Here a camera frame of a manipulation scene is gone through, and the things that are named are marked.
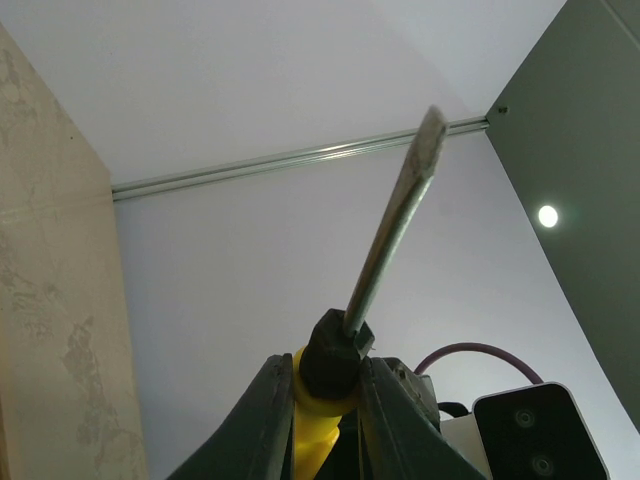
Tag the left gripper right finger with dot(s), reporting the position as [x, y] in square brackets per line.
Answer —
[397, 440]

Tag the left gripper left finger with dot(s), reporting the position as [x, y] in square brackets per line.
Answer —
[255, 440]

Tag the yellow handled screwdriver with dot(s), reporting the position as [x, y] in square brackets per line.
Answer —
[326, 370]

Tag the round ceiling light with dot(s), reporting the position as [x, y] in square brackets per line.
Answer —
[548, 216]

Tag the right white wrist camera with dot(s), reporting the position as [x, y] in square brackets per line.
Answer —
[534, 432]

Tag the right aluminium corner post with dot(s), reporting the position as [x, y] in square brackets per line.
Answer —
[259, 165]

